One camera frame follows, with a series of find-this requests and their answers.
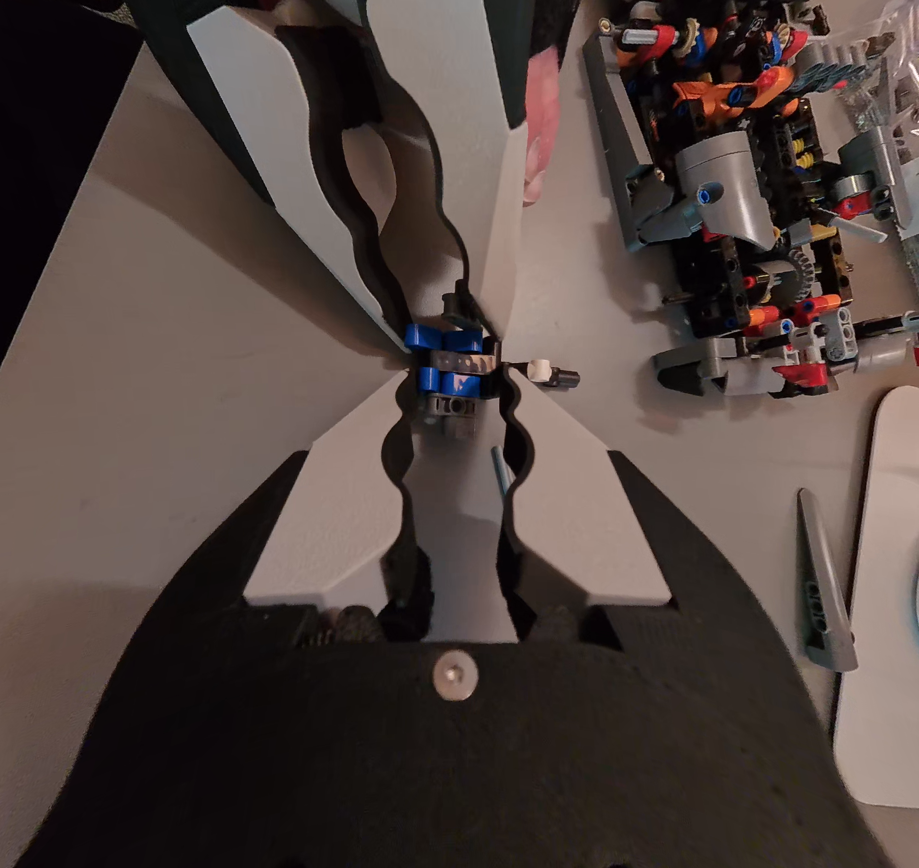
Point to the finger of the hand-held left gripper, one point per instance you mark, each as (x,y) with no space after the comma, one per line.
(459,93)
(265,107)

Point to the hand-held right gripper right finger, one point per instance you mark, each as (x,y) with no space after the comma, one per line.
(589,523)

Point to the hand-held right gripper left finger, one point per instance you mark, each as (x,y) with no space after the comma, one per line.
(330,523)

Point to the light grey lego axle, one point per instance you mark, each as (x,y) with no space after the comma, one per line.
(497,470)

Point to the blue and black lego subassembly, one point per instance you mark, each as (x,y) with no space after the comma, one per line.
(441,380)

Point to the white and black lego pin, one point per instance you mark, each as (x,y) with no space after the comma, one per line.
(538,369)

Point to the dark grey curved lego panel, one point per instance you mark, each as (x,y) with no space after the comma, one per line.
(818,595)

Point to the large lego vehicle assembly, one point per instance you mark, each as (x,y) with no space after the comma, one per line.
(754,164)

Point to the person's left hand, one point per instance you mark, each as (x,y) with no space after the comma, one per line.
(543,114)

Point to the person's black-clothed body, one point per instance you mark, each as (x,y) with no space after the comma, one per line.
(43,164)

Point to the white book stand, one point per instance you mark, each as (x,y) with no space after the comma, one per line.
(890,523)

